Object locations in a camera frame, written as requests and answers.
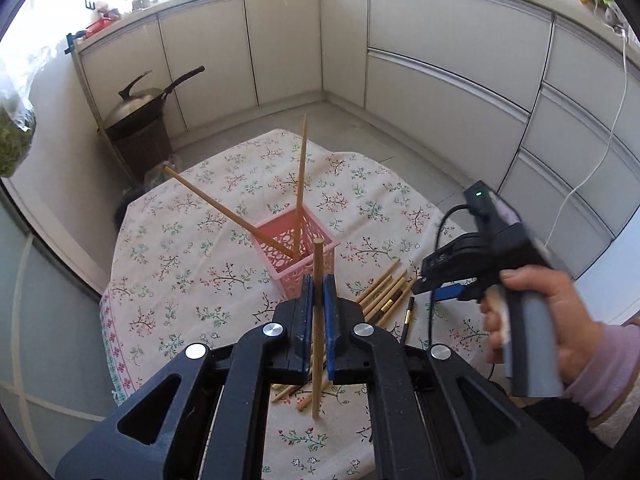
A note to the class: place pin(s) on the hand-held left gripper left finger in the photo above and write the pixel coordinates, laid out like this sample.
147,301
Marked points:
307,305

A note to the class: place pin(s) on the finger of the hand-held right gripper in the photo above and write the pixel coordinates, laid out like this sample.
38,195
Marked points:
450,260
447,292

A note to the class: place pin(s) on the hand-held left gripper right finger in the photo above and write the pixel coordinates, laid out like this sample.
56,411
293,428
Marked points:
330,310

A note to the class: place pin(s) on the pink plastic mesh basket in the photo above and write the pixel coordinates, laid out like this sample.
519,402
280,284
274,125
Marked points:
285,280

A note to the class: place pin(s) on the light wooden chopstick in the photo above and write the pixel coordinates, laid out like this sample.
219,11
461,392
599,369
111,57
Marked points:
220,206
301,185
317,260

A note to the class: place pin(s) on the pile of wooden chopsticks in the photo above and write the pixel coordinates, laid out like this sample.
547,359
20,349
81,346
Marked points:
382,285

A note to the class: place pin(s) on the person's right forearm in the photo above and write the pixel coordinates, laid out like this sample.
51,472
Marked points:
610,370

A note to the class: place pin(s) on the person's right hand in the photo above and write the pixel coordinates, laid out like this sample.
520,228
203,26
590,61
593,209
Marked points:
570,320

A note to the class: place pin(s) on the black chopstick with gold band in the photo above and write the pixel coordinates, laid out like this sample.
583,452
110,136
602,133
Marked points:
392,296
409,312

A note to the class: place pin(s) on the floral tablecloth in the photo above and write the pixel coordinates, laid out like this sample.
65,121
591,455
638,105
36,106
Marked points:
225,280

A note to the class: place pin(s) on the clear plastic bag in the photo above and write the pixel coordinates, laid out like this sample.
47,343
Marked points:
162,172

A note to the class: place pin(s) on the dark bag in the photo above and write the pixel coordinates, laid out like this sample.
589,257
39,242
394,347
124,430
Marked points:
131,205

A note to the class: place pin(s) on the white kitchen cabinets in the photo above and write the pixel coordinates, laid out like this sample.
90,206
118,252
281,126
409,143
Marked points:
450,35

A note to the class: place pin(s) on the brown stool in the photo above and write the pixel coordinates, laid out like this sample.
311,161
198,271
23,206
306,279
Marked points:
142,152

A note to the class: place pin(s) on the frosted glass sliding door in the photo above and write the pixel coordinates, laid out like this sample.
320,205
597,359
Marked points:
50,335

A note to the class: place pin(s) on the metal wok lid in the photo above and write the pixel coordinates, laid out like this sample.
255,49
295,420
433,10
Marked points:
132,107

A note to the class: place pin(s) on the plastic bag of greens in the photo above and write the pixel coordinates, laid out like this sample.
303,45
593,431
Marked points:
12,135

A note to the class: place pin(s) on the red container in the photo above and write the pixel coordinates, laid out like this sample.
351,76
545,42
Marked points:
100,27

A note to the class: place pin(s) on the black hook rack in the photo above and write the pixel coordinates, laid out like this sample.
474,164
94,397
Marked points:
89,4

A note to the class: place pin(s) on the black clamp bracket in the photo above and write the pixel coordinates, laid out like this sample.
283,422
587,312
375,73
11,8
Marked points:
75,42

